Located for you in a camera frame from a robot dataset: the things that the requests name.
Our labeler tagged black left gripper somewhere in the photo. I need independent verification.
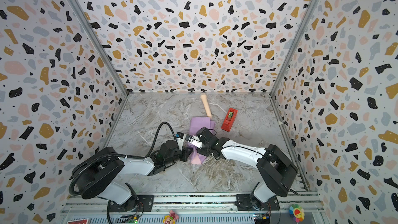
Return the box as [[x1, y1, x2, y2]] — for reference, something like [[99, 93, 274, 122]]
[[164, 146, 193, 167]]

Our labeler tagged red tape dispenser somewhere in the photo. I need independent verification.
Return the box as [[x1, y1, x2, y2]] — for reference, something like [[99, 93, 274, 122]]
[[221, 108, 238, 132]]

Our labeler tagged pink wrapping paper sheet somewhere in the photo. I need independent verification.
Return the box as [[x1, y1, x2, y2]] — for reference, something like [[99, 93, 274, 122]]
[[188, 117, 215, 165]]

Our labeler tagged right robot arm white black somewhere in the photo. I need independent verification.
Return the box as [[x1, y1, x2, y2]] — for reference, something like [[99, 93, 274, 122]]
[[191, 127, 298, 203]]

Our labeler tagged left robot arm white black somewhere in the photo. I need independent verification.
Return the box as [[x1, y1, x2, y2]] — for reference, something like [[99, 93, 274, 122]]
[[69, 140, 193, 205]]

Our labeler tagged beige toy microphone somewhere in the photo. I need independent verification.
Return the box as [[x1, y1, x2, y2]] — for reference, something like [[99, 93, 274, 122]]
[[200, 93, 212, 118]]

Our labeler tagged pink yellow flower toy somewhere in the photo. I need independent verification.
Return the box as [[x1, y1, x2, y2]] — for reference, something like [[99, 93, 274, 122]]
[[162, 210, 179, 224]]

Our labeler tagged rainbow flower toy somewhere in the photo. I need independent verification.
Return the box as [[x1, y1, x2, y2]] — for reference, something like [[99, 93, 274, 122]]
[[289, 204, 305, 223]]

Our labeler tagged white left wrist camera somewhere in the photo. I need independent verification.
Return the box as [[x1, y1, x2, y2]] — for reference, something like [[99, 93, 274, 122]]
[[176, 132, 186, 150]]

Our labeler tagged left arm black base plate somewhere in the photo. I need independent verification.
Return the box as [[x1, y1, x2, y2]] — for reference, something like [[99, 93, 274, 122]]
[[107, 195, 154, 214]]

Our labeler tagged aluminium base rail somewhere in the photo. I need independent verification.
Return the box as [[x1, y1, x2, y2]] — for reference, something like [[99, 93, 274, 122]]
[[58, 191, 329, 224]]

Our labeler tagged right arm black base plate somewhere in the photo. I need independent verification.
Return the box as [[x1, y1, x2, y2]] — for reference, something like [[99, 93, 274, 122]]
[[234, 194, 280, 212]]

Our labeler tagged black corrugated cable hose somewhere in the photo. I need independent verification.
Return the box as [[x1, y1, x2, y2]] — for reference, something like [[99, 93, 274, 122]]
[[68, 121, 178, 197]]

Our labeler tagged aluminium corner post left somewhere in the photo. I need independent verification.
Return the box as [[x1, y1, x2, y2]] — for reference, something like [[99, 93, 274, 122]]
[[67, 0, 129, 97]]

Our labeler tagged aluminium corner post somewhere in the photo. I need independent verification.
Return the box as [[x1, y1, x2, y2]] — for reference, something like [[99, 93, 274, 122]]
[[67, 0, 129, 97], [269, 0, 330, 97]]

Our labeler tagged aluminium corner post right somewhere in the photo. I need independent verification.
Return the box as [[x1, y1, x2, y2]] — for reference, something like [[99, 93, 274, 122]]
[[269, 0, 330, 97]]

